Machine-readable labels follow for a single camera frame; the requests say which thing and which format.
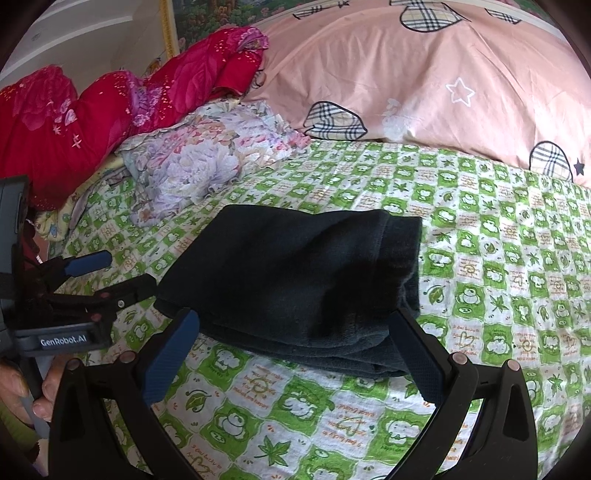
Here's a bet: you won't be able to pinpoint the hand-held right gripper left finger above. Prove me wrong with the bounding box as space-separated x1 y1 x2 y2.
48 308 201 480

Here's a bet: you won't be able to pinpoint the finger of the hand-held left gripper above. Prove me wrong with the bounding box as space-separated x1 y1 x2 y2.
34 250 113 291
45 274 158 325

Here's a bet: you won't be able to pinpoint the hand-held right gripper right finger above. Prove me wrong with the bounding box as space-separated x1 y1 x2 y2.
388 307 539 480

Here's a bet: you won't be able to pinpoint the black pants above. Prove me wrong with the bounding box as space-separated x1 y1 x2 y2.
154 205 424 378

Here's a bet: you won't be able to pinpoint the person's left hand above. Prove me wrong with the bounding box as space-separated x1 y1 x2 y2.
0 354 71 426

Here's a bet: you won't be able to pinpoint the yellow printed cloth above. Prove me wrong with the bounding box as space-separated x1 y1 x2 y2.
33 156 131 241

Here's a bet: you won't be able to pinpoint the green checkered bed sheet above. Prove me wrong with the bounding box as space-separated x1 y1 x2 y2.
46 138 591 480

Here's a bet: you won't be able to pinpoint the pale floral pillow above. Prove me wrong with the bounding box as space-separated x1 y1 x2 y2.
115 99 314 228

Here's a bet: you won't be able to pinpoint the red floral quilt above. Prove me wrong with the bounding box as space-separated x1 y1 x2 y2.
0 25 271 209

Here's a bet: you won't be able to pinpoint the pink patterned quilt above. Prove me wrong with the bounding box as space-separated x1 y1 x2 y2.
241 0 591 191

